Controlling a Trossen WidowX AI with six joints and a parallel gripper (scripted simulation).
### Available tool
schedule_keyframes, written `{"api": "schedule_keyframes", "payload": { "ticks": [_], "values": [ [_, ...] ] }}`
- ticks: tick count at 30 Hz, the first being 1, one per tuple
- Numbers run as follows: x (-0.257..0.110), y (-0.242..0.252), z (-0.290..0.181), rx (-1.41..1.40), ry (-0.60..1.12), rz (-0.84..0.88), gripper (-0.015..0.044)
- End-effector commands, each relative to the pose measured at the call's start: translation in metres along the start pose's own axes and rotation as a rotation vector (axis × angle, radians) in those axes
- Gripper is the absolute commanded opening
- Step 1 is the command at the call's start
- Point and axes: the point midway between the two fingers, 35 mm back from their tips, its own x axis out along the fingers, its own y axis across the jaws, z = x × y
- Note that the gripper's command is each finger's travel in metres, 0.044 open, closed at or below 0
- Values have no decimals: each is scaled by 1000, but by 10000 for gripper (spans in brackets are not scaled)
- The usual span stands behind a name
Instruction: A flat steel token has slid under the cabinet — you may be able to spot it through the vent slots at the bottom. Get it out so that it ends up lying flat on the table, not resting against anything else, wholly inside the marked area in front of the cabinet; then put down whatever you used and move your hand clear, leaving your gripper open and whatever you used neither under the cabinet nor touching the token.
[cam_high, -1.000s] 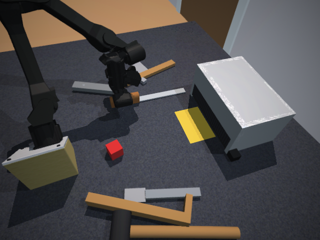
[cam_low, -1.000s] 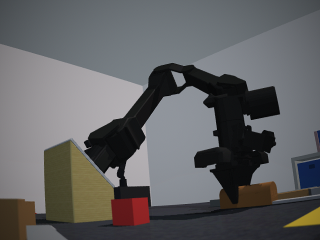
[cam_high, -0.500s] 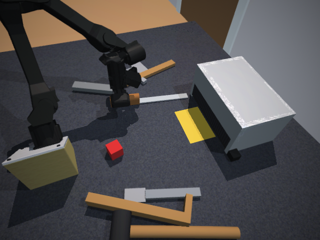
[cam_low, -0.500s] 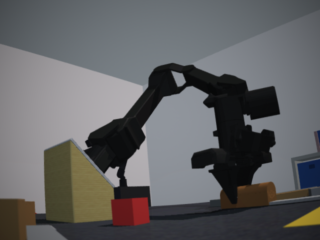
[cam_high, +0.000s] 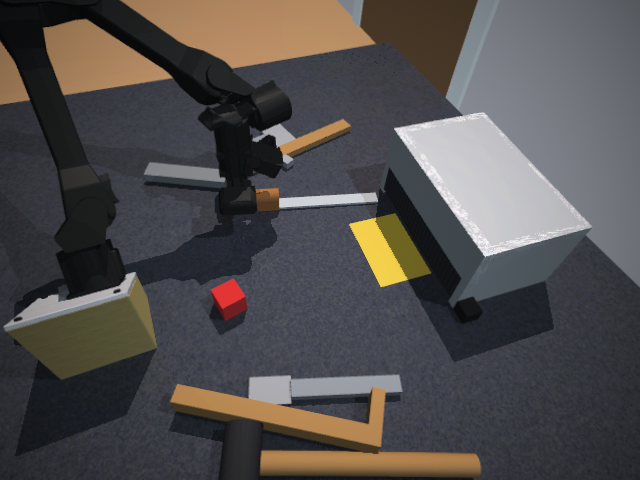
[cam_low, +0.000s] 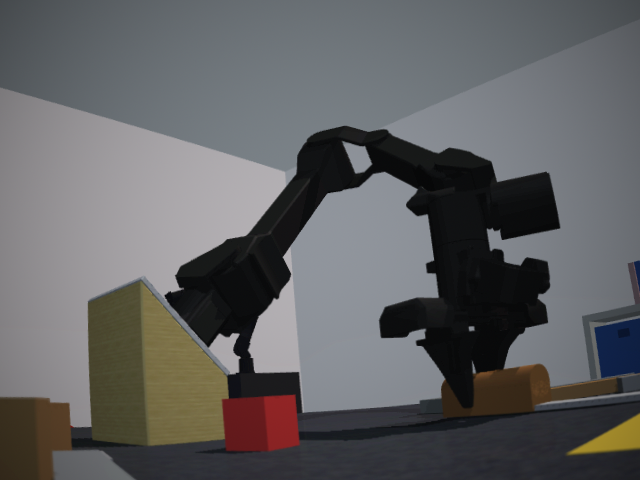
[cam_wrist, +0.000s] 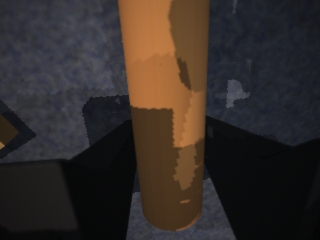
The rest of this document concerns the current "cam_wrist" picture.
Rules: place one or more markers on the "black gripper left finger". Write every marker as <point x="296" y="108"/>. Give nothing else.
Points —
<point x="85" y="198"/>

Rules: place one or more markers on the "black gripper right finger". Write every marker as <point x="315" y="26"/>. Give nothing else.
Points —
<point x="268" y="190"/>

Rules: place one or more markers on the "tan wooden stick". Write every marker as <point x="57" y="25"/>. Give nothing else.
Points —
<point x="7" y="132"/>

